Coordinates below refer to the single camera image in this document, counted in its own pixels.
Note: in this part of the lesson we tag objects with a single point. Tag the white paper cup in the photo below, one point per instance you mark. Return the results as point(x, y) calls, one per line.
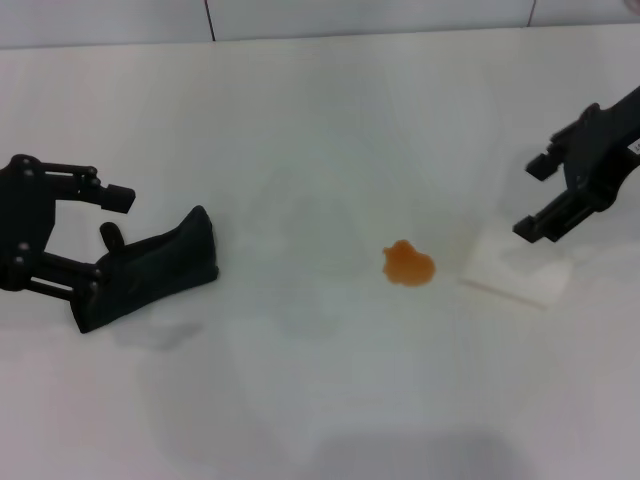
point(515, 272)

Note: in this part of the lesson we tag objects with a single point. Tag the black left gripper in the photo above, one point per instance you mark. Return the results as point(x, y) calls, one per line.
point(25, 220)

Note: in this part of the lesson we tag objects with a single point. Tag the orange liquid stain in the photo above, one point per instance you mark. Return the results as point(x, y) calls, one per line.
point(407, 267)

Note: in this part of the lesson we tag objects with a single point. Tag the dark blue rag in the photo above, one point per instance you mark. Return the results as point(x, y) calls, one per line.
point(165, 260)

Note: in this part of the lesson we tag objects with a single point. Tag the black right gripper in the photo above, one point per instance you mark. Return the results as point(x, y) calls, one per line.
point(597, 150)

